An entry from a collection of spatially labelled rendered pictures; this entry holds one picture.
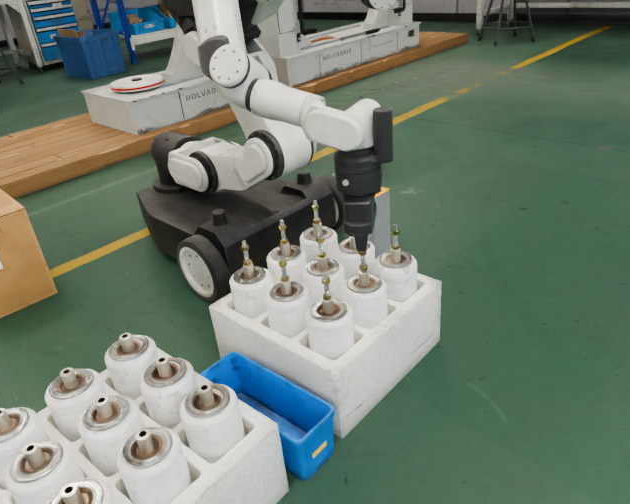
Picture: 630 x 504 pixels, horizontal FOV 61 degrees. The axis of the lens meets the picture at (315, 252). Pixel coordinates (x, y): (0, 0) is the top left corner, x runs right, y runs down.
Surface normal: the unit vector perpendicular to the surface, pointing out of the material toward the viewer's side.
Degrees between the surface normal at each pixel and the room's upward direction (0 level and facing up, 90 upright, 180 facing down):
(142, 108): 90
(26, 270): 90
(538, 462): 0
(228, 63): 61
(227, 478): 90
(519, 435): 0
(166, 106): 90
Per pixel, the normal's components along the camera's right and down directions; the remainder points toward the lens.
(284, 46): 0.72, 0.29
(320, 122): -0.44, 0.48
